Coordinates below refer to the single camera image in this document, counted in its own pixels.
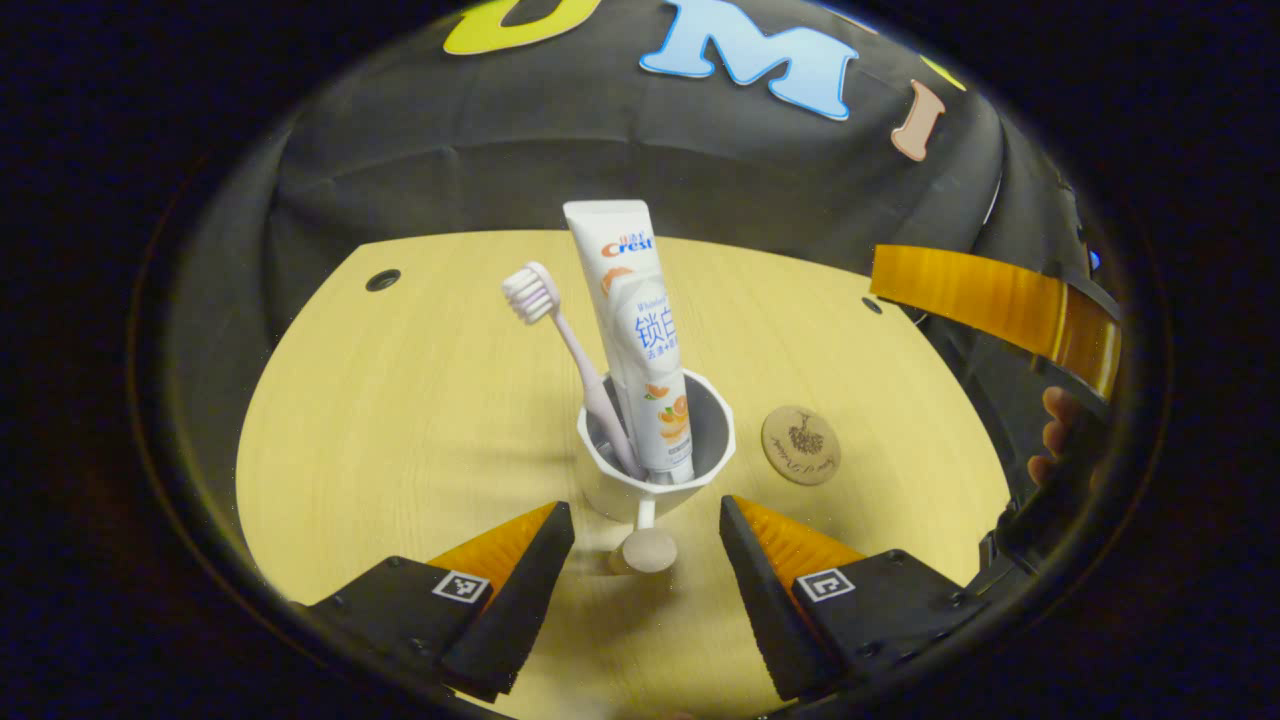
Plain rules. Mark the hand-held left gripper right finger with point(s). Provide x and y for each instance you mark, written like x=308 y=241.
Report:
x=765 y=600

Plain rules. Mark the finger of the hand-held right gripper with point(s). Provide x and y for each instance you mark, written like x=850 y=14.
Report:
x=980 y=295

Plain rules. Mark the white toothpaste tube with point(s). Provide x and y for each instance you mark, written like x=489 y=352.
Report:
x=640 y=340

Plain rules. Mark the white toothbrush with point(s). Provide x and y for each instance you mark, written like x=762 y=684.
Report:
x=575 y=350

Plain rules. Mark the wooden desktop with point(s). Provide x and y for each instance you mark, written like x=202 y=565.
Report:
x=420 y=400

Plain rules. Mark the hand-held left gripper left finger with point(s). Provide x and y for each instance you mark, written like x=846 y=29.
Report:
x=525 y=600

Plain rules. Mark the round wooden coaster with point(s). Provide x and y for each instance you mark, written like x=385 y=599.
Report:
x=800 y=445

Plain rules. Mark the black backdrop cloth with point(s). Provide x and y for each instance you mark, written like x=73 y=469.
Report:
x=500 y=170

